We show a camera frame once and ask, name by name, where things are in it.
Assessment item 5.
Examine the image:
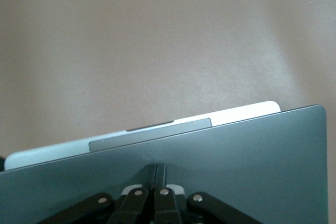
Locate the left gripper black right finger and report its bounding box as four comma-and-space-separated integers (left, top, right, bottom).
154, 164, 263, 224

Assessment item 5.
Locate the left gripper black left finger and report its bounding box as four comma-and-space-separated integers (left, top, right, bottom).
39, 164, 158, 224

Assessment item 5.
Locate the grey laptop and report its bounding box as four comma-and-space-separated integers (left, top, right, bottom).
0, 100, 328, 224

